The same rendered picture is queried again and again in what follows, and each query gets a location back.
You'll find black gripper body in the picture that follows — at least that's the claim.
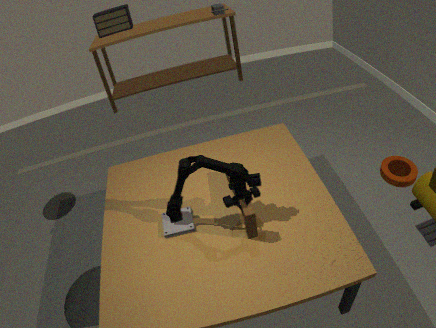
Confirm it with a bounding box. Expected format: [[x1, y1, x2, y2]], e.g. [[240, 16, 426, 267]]
[[223, 187, 261, 208]]

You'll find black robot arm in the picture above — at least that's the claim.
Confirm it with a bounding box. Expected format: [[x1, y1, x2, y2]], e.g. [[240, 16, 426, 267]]
[[166, 155, 262, 223]]

